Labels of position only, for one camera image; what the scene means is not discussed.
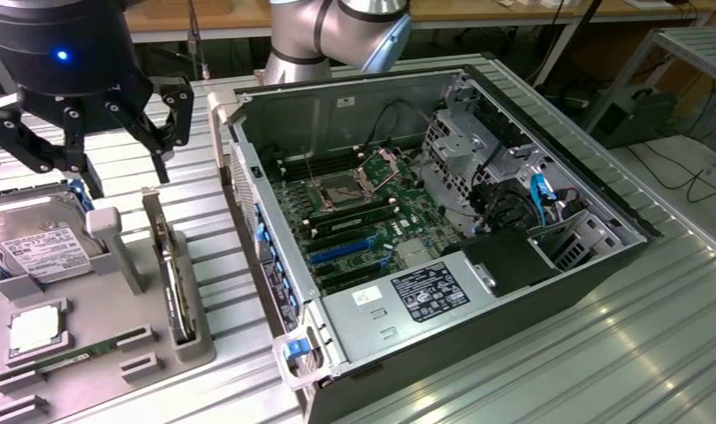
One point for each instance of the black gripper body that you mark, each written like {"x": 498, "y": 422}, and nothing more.
{"x": 68, "y": 35}

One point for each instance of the black graphics card with fan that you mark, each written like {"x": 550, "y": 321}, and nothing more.
{"x": 170, "y": 274}

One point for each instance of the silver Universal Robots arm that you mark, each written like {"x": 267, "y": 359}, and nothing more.
{"x": 297, "y": 40}

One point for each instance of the hard disk with blue carrier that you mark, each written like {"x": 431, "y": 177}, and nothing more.
{"x": 31, "y": 238}

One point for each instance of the metal locking lever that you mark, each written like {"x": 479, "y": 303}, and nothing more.
{"x": 311, "y": 163}

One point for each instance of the CPU socket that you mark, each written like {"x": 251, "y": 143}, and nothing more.
{"x": 341, "y": 192}

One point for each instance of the metal socket cover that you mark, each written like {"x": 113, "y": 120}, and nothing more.
{"x": 380, "y": 170}

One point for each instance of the black installed RAM stick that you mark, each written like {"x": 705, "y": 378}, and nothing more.
{"x": 351, "y": 220}

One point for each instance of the grey parts rack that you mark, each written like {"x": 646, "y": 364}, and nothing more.
{"x": 97, "y": 309}

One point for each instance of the blue expansion slot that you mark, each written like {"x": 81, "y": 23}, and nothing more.
{"x": 340, "y": 252}

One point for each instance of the silver CPU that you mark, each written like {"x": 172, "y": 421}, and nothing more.
{"x": 35, "y": 329}

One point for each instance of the green motherboard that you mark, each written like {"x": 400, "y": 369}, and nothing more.
{"x": 415, "y": 207}

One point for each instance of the black expansion slot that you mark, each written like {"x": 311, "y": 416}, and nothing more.
{"x": 349, "y": 269}
{"x": 356, "y": 280}

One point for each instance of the grey metal disk bay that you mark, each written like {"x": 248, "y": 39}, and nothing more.
{"x": 451, "y": 146}

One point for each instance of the green RAM stick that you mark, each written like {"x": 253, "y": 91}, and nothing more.
{"x": 80, "y": 353}

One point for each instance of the silver chipset heatsink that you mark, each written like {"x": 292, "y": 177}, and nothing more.
{"x": 415, "y": 252}

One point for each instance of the wooden workbench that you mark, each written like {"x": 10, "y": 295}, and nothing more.
{"x": 451, "y": 11}

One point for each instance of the blue case latch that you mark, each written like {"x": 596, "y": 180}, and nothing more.
{"x": 295, "y": 346}

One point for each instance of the grey power supply unit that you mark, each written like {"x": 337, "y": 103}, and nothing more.
{"x": 363, "y": 327}

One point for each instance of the black plastic cover box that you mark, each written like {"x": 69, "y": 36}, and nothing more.
{"x": 510, "y": 260}

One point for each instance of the open black PC case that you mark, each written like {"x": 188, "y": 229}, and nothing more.
{"x": 451, "y": 353}

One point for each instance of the perforated metal disk bay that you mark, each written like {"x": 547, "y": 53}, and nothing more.
{"x": 580, "y": 243}

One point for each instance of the black box device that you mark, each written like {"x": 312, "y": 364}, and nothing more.
{"x": 639, "y": 115}

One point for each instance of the grey metal shelf frame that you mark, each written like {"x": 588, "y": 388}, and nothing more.
{"x": 698, "y": 48}

